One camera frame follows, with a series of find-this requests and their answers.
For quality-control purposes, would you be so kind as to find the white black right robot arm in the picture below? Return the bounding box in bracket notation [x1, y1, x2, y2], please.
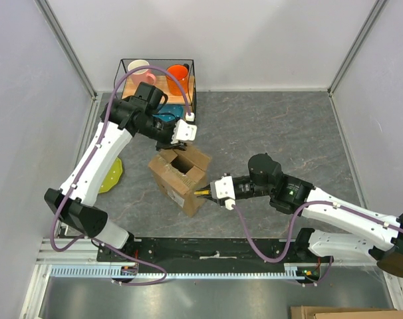
[194, 154, 403, 278]

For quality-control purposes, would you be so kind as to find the brown cardboard express box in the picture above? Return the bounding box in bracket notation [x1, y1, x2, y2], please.
[148, 145, 211, 217]

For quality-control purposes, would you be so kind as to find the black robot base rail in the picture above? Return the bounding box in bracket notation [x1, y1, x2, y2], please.
[96, 236, 335, 276]

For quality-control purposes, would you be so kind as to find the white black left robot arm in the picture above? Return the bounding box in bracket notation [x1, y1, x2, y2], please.
[45, 82, 197, 261]

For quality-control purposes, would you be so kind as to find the green dotted plate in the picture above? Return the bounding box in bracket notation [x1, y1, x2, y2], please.
[98, 158, 123, 194]

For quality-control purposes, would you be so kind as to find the black wire wooden shelf rack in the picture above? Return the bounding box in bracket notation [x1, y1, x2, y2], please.
[116, 58, 197, 124]

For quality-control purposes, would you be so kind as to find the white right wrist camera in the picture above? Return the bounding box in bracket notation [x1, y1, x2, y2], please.
[209, 175, 236, 210]

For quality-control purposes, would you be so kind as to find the yellow utility knife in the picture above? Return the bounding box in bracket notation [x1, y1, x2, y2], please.
[194, 189, 211, 197]

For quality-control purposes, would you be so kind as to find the blue dotted plate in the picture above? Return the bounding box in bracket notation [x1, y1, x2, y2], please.
[154, 104, 185, 122]

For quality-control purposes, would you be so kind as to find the pink ceramic mug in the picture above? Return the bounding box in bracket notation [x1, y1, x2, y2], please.
[127, 59, 156, 87]

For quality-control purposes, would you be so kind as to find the cardboard sheet in corner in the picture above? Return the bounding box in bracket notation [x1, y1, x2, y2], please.
[290, 306, 403, 319]

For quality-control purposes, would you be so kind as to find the orange ceramic mug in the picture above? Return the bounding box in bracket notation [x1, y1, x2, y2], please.
[166, 64, 190, 96]

